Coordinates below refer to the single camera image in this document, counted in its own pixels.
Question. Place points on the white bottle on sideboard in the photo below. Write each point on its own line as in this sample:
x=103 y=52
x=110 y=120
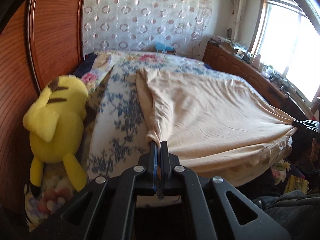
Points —
x=256 y=61

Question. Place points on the colourful floral quilt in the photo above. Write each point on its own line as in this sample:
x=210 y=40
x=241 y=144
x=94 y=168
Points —
x=102 y=65

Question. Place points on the blue floral white mattress pad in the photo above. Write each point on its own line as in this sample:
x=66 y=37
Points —
x=119 y=131

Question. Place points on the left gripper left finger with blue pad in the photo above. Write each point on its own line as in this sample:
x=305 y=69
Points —
x=147 y=178

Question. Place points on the circle patterned sheer curtain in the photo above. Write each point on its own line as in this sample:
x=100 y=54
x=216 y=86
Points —
x=140 y=24

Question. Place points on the blue plastic bag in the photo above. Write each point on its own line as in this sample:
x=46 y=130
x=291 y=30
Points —
x=161 y=48

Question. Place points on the yellow plush toy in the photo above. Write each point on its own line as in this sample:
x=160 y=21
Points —
x=55 y=122

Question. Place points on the cardboard box on sideboard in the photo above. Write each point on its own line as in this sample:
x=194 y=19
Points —
x=232 y=49

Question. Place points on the beige printed t-shirt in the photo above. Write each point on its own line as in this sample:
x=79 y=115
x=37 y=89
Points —
x=216 y=127

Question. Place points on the wooden louvred wardrobe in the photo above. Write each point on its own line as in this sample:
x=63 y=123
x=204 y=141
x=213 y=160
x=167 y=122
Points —
x=40 y=40

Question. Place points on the long wooden sideboard cabinet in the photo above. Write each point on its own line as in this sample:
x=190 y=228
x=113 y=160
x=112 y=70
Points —
x=222 y=61

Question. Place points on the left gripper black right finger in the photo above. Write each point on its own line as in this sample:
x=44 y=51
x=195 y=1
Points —
x=172 y=182

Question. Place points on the patterned window drape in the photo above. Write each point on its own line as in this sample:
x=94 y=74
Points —
x=238 y=9

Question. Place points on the window with wooden frame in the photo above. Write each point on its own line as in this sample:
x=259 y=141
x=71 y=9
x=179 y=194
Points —
x=288 y=42

